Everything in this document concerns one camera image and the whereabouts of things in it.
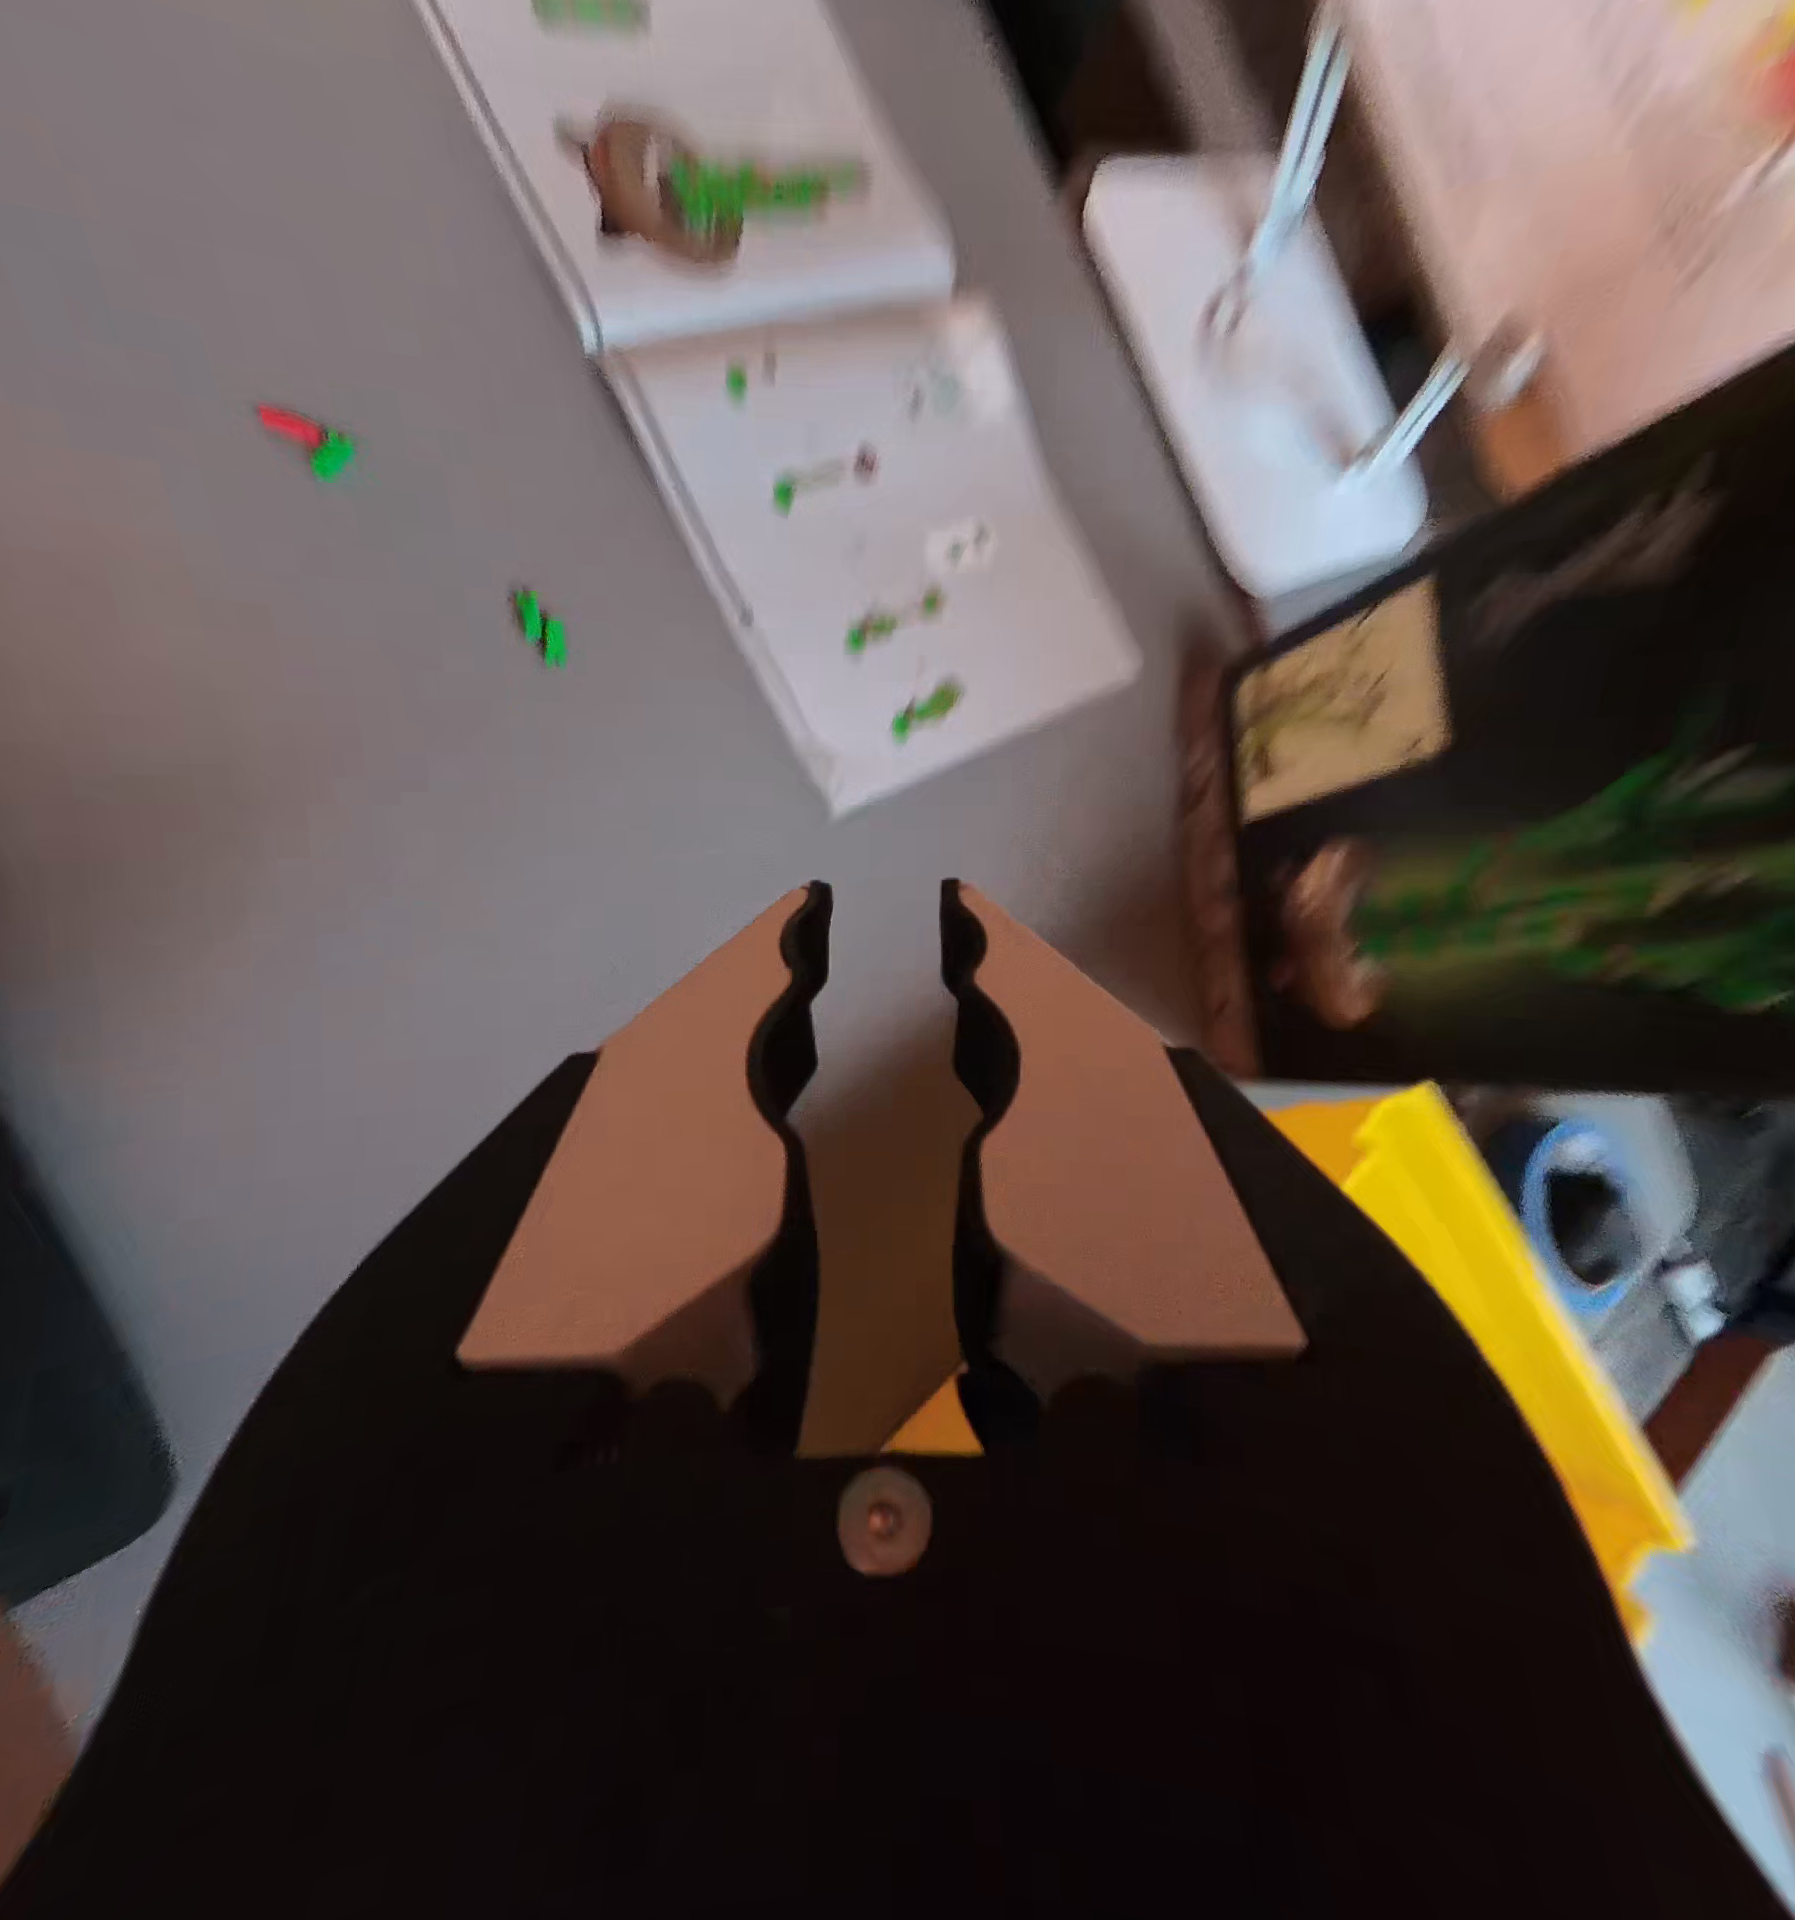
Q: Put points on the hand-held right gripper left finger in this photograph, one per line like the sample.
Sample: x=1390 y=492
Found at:
x=642 y=1199

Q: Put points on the black lego set box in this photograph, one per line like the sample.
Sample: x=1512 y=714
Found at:
x=1572 y=811

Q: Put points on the small green lego piece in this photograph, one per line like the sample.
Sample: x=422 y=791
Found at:
x=540 y=629

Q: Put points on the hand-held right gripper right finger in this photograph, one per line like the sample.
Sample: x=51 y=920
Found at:
x=1109 y=1199

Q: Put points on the yellow plastic bin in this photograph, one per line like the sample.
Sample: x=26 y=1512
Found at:
x=1496 y=1275

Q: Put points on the blue tape roll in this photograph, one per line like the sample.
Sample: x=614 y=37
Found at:
x=1579 y=1217

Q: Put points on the white stand base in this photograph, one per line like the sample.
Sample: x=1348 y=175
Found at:
x=1273 y=421

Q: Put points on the white lego instruction booklet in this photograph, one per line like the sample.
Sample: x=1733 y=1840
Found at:
x=839 y=496

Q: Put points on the red and green lego piece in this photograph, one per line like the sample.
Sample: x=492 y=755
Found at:
x=305 y=435

